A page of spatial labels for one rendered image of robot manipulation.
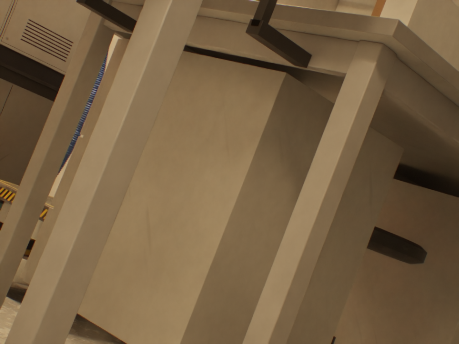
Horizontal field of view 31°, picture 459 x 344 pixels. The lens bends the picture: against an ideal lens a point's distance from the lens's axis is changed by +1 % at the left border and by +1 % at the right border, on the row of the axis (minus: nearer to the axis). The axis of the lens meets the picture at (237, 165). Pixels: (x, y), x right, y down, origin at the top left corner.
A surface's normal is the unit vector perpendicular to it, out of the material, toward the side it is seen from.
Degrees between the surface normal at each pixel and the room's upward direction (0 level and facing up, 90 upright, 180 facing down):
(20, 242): 90
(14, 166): 90
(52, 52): 90
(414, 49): 90
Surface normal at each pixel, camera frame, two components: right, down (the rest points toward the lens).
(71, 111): 0.70, 0.23
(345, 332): -0.62, -0.29
